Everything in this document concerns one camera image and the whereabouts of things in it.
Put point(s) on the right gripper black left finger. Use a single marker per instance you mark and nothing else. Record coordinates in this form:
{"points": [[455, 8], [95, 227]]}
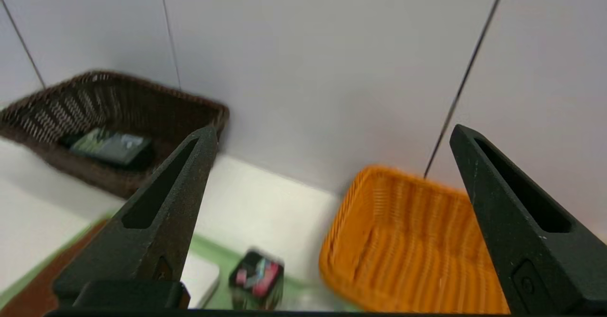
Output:
{"points": [[156, 241]]}

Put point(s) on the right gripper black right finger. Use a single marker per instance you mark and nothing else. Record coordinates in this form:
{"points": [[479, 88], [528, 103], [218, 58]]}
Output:
{"points": [[531, 260]]}

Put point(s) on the black pump bottle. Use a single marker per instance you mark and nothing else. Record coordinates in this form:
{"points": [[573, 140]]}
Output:
{"points": [[111, 147]]}

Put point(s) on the black chewing gum box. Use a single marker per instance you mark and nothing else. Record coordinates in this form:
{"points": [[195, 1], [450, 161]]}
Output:
{"points": [[258, 279]]}

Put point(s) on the brown towel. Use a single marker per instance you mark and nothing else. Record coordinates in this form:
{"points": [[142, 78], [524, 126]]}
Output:
{"points": [[33, 293]]}

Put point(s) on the orange wicker basket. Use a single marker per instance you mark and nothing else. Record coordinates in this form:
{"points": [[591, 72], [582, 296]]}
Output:
{"points": [[408, 241]]}

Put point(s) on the dark brown wicker basket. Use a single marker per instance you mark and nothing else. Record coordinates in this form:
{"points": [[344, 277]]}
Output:
{"points": [[142, 108]]}

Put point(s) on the white rectangular case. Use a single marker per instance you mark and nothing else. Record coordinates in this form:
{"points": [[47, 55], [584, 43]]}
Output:
{"points": [[201, 279]]}

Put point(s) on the light green plastic tray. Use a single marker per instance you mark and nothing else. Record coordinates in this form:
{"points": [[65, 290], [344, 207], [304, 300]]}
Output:
{"points": [[218, 250]]}

